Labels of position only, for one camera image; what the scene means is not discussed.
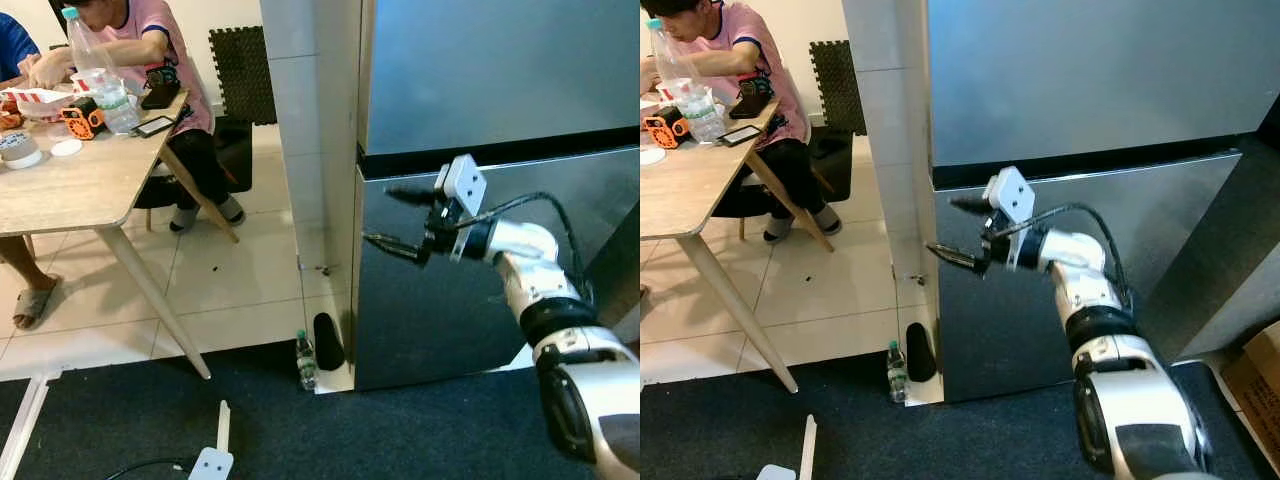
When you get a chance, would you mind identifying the silver fridge main door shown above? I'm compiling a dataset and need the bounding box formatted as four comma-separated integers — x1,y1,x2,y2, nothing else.
932,150,1246,404
352,148,641,393

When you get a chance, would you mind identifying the silver two door fridge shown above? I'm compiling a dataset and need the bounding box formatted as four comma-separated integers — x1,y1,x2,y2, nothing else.
352,0,641,393
925,0,1280,404

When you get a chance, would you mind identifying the silver fridge freezer door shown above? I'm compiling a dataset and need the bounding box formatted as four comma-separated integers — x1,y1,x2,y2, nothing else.
362,0,641,156
928,0,1280,169

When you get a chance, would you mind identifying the black oval pad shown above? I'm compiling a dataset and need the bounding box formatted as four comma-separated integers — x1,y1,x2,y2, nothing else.
905,322,939,383
313,312,347,373

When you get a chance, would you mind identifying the small green capped water bottle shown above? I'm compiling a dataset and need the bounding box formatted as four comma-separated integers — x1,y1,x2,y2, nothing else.
886,340,910,403
295,330,319,391

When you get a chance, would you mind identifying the dark blue floor mat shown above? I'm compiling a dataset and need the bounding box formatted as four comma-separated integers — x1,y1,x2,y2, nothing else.
0,340,641,480
640,350,1280,480

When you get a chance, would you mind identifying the black foam mat tile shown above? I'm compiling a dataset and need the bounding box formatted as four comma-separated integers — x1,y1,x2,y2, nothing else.
208,27,278,126
808,40,868,136

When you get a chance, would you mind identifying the orange black small device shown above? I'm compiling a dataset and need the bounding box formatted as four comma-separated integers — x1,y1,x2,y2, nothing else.
643,105,686,151
58,97,106,141

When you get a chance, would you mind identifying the black teal handheld device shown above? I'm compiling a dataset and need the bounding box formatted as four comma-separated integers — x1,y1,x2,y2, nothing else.
140,65,182,111
728,73,774,121

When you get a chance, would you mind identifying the light wooden dining table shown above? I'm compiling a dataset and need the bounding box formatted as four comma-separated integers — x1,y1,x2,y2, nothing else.
640,95,836,394
0,90,241,381

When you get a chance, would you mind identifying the person in pink shirt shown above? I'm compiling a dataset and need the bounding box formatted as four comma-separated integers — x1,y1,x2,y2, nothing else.
28,0,246,233
640,0,844,243

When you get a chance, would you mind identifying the large clear teal capped bottle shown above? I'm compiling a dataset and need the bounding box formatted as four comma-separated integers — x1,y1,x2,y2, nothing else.
646,18,729,143
62,6,141,136

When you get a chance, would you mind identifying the brown cardboard box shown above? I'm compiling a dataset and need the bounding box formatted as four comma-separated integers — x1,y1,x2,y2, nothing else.
1220,322,1280,471

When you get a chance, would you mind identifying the red white food box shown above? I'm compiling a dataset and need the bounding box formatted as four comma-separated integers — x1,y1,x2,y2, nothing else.
3,86,74,121

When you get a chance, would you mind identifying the white floor trim strip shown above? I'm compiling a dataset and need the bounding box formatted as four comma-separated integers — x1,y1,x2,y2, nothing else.
0,372,51,480

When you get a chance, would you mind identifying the person in blue shirt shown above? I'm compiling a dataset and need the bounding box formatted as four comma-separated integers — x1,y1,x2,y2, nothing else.
0,12,66,331

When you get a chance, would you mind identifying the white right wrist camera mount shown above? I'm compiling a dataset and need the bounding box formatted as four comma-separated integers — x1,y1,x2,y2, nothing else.
983,166,1037,273
437,154,490,263

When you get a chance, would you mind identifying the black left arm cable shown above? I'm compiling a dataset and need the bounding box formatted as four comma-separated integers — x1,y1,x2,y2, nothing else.
105,457,197,480

